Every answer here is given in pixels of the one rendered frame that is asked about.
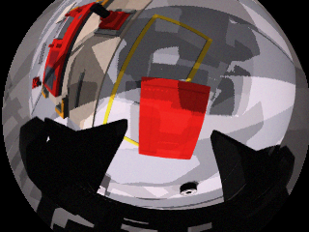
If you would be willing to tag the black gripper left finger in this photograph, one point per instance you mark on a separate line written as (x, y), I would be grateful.
(92, 149)

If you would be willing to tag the cream flat slab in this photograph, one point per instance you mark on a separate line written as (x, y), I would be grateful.
(67, 10)

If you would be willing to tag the black short cylinder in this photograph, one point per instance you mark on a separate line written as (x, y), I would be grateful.
(188, 188)

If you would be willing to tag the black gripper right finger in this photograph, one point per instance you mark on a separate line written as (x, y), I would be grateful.
(237, 163)

